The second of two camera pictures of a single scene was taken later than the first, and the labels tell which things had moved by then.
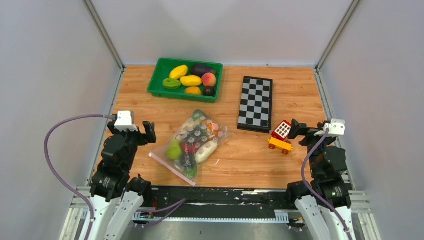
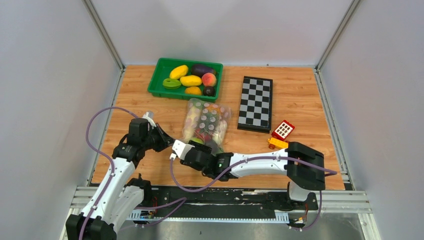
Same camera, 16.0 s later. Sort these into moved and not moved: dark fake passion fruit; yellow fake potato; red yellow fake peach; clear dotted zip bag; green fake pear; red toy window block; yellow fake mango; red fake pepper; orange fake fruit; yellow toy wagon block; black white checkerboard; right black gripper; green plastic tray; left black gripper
Moved: right black gripper; green fake pear; clear dotted zip bag; left black gripper; red fake pepper
Not moved: red toy window block; orange fake fruit; yellow toy wagon block; yellow fake potato; black white checkerboard; red yellow fake peach; yellow fake mango; dark fake passion fruit; green plastic tray
